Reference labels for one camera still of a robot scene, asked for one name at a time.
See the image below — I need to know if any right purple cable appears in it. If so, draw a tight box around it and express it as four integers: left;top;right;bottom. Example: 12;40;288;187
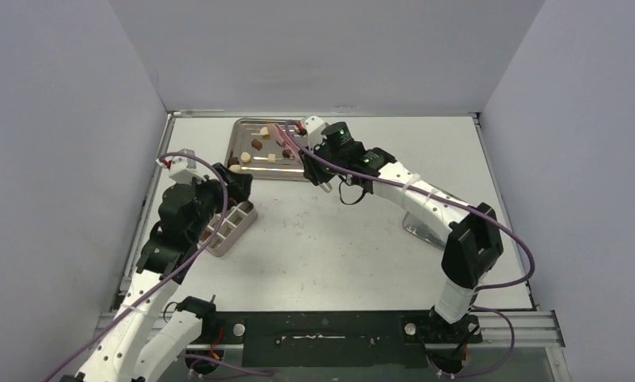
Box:
284;119;536;379

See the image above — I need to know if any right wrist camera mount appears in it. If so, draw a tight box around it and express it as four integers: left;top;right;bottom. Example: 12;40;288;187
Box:
300;115;328;150

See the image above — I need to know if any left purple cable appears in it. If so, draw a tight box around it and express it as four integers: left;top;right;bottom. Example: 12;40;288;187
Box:
43;151;230;382

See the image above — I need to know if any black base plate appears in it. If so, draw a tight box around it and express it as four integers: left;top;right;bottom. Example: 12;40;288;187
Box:
193;310;483;368

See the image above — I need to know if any purple cable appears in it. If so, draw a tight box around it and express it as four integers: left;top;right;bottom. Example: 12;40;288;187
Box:
43;151;230;382
284;119;536;379

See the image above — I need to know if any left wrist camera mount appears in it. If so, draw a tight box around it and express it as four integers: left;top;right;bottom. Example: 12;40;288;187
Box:
156;149;205;185

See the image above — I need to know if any metal tin lid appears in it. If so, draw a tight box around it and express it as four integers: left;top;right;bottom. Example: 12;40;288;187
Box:
402;212;446;249

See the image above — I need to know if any steel chocolate tray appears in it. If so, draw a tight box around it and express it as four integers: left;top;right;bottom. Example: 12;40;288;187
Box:
224;118;306;181

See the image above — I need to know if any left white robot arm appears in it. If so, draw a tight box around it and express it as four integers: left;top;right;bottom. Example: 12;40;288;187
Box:
61;161;253;381

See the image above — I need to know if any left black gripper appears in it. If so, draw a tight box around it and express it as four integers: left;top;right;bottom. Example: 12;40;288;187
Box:
188;163;252;240

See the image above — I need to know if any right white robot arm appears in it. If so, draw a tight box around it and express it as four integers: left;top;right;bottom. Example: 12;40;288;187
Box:
298;116;504;343

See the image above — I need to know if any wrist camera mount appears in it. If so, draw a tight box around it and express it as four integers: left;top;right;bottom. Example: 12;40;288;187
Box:
156;149;205;185
300;115;328;150

